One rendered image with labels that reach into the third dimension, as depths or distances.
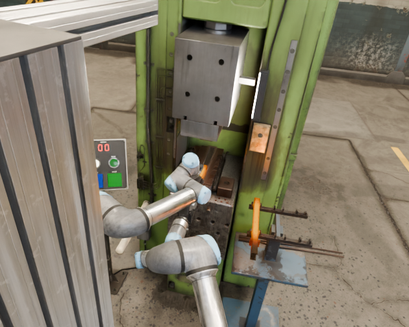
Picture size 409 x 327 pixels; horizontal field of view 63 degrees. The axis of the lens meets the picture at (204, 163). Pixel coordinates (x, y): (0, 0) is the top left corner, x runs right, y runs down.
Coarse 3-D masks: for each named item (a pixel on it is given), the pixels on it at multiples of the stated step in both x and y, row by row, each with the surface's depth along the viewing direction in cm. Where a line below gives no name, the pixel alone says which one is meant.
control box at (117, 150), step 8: (96, 144) 179; (104, 144) 180; (112, 144) 181; (120, 144) 182; (96, 152) 179; (104, 152) 180; (112, 152) 181; (120, 152) 182; (104, 160) 180; (120, 160) 182; (104, 168) 181; (112, 168) 182; (120, 168) 183; (104, 176) 181; (104, 184) 181
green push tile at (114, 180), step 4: (108, 176) 181; (112, 176) 181; (116, 176) 182; (120, 176) 182; (108, 180) 181; (112, 180) 181; (116, 180) 182; (120, 180) 182; (108, 184) 181; (112, 184) 181; (116, 184) 182; (120, 184) 182
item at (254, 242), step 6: (258, 198) 182; (258, 204) 177; (258, 210) 173; (258, 216) 169; (258, 222) 166; (252, 228) 164; (252, 234) 158; (252, 240) 154; (258, 240) 154; (252, 246) 150; (258, 246) 155; (252, 252) 147; (252, 258) 149
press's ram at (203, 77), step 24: (192, 48) 151; (216, 48) 149; (240, 48) 151; (192, 72) 157; (216, 72) 155; (240, 72) 176; (192, 96) 164; (216, 96) 161; (192, 120) 170; (216, 120) 168
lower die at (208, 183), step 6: (198, 150) 222; (204, 150) 221; (216, 150) 222; (222, 150) 222; (198, 156) 213; (204, 156) 212; (216, 156) 215; (210, 162) 207; (210, 168) 203; (216, 168) 203; (204, 174) 196; (210, 174) 198; (216, 174) 206; (204, 180) 191; (210, 180) 192; (210, 186) 190
